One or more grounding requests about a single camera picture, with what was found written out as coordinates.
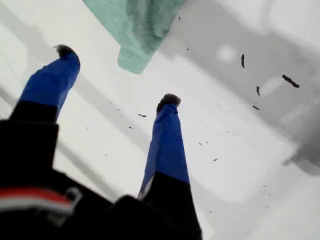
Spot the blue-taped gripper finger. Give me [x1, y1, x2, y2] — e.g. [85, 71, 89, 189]
[9, 44, 81, 124]
[137, 93, 202, 240]

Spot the pale green T-shirt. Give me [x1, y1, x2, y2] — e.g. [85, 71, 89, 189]
[82, 0, 187, 75]

